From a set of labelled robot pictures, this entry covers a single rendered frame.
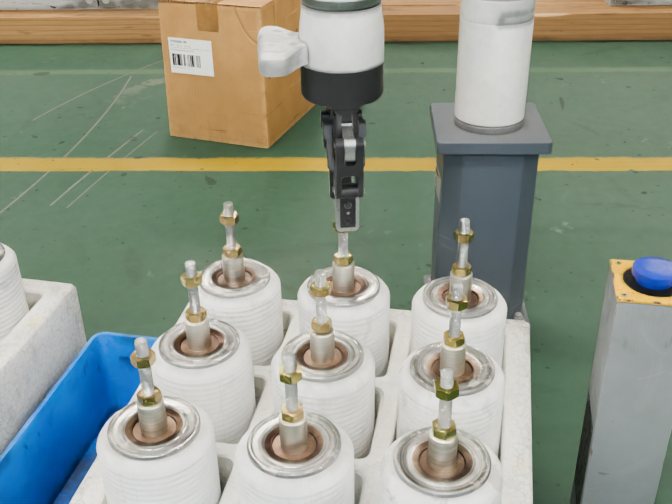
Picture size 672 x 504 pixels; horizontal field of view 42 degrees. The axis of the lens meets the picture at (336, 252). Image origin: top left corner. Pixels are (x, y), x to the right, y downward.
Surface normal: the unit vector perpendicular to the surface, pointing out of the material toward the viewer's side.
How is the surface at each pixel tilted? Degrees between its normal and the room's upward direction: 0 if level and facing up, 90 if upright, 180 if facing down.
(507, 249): 90
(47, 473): 88
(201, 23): 90
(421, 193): 0
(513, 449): 0
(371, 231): 0
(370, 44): 90
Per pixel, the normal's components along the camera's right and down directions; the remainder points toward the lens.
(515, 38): 0.37, 0.46
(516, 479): -0.02, -0.87
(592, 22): -0.04, 0.50
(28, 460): 0.98, 0.06
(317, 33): -0.53, 0.33
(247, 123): -0.34, 0.46
